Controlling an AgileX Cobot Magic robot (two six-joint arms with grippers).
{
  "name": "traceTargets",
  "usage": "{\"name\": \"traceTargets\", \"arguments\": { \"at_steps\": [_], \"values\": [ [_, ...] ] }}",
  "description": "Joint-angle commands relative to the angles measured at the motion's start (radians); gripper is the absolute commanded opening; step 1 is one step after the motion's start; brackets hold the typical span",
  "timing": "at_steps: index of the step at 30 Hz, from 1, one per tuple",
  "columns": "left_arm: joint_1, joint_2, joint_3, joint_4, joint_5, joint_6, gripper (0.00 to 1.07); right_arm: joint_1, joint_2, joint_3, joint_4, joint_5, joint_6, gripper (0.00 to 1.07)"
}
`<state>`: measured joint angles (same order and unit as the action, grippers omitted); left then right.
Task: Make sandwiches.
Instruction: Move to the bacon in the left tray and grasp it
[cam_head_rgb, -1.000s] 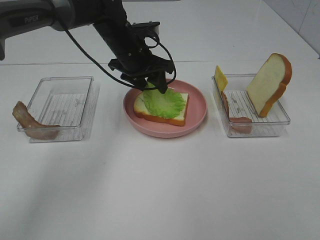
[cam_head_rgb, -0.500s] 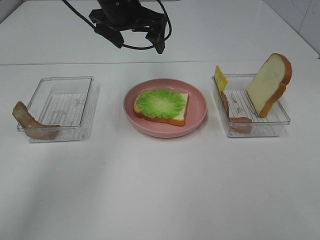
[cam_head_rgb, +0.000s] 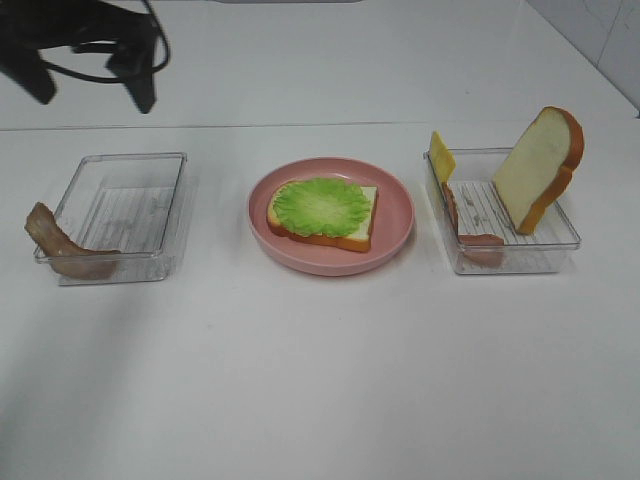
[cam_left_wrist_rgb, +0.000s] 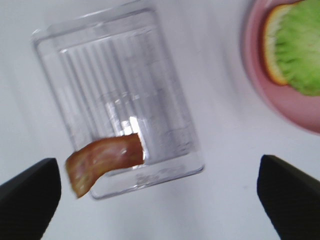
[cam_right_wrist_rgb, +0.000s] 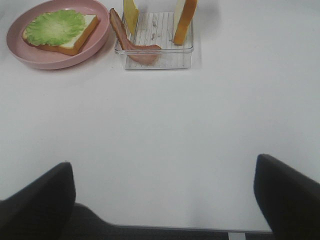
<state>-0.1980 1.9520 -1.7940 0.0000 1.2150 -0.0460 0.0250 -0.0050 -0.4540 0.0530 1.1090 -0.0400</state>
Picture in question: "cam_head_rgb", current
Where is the pink bacon strip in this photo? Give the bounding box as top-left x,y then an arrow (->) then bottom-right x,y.
441,183 -> 504,268

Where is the right clear plastic tray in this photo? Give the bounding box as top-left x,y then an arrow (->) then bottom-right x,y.
424,147 -> 581,275

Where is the green lettuce leaf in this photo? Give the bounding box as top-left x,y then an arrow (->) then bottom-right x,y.
271,177 -> 376,238

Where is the pink round plate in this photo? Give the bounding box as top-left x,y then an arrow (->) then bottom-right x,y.
248,157 -> 415,277

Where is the bread slice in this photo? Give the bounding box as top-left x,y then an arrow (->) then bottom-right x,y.
492,106 -> 584,235
266,185 -> 380,254

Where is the clear plastic tray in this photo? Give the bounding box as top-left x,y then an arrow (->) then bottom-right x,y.
34,152 -> 187,286
424,147 -> 581,275

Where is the yellow cheese slice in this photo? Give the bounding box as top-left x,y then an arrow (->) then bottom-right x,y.
428,131 -> 456,183

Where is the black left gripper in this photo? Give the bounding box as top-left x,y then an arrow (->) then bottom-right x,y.
1,1 -> 160,114

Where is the left clear plastic tray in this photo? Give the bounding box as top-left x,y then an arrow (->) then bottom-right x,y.
34,152 -> 187,286

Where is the brown bacon strip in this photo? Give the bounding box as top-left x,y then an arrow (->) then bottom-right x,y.
24,202 -> 120,280

